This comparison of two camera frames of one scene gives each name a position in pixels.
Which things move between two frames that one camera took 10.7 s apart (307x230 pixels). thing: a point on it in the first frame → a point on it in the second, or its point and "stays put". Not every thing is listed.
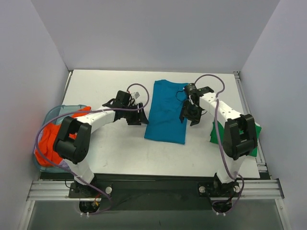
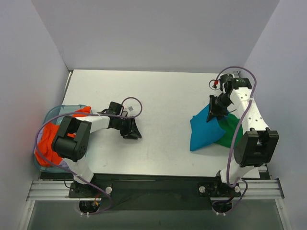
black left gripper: [135, 114] → [129, 128]
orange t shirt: [47, 139] stays put
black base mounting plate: [157, 192] stays put
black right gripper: [189, 110] → [214, 108]
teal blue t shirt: [163, 122] → [205, 132]
